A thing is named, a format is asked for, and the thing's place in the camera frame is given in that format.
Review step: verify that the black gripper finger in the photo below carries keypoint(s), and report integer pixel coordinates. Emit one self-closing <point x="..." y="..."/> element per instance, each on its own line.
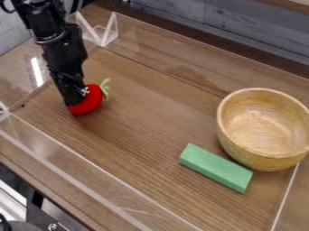
<point x="71" y="88"/>

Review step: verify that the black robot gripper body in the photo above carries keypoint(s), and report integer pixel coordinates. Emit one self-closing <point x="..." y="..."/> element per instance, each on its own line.
<point x="63" y="49"/>

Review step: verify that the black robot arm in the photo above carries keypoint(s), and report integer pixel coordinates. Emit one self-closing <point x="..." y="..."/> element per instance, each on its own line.
<point x="37" y="13"/>

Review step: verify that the green foam block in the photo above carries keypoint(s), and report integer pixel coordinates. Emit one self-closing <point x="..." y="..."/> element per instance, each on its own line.
<point x="215" y="167"/>

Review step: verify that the wooden bowl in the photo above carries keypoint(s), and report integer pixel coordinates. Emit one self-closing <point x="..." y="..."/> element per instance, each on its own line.
<point x="262" y="128"/>

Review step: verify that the clear acrylic corner bracket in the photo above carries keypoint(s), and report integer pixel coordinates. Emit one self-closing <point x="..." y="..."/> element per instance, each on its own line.
<point x="98" y="34"/>

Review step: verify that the clear acrylic front wall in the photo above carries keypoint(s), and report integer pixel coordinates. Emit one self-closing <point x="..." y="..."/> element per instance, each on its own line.
<point x="100" y="200"/>

